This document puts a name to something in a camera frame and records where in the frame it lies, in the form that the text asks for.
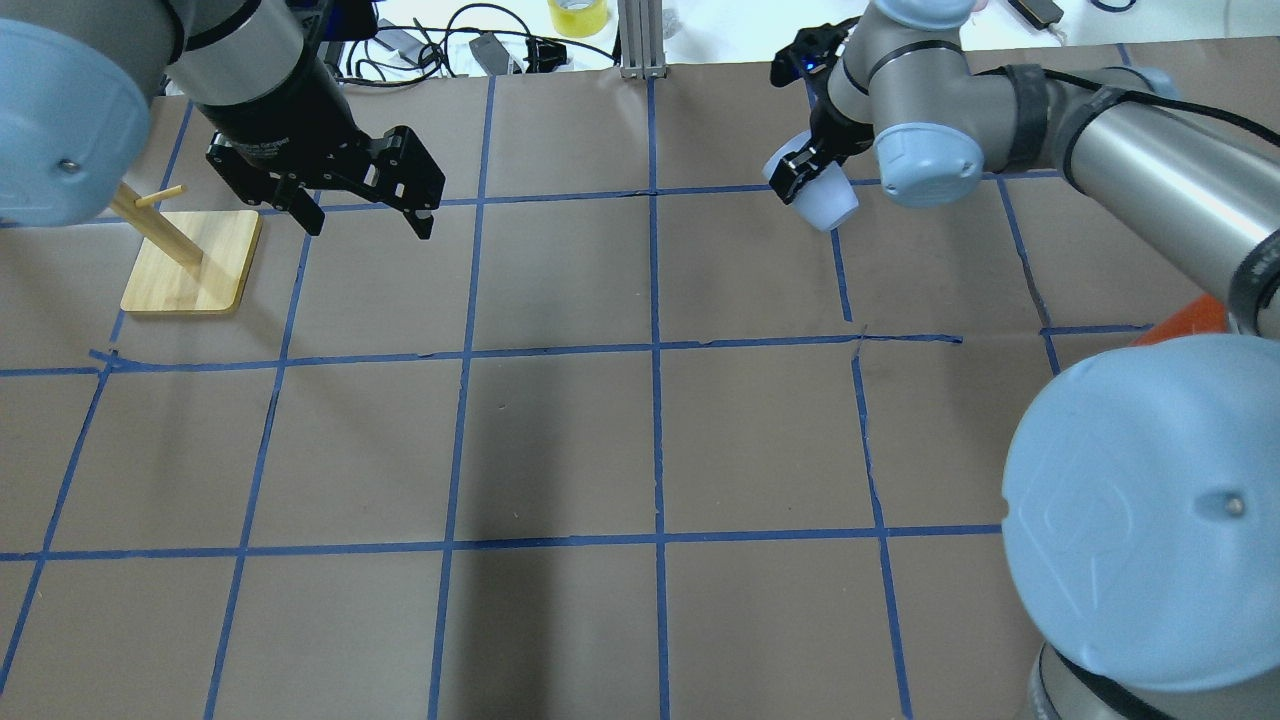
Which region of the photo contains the aluminium frame post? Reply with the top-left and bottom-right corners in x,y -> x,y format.
616,0 -> 668,79

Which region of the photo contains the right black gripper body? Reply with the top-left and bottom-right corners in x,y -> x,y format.
771,22 -> 870,165

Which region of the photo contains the yellow tape roll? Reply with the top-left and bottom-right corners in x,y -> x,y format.
547,0 -> 609,38

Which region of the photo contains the light blue plastic cup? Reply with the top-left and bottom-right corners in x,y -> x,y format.
762,131 -> 859,232

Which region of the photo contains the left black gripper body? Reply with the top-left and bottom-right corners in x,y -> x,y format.
205,60 -> 445,210

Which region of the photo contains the wooden cup rack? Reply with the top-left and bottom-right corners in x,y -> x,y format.
110,181 -> 262,315

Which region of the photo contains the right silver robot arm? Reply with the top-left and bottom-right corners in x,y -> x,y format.
765,1 -> 1277,719

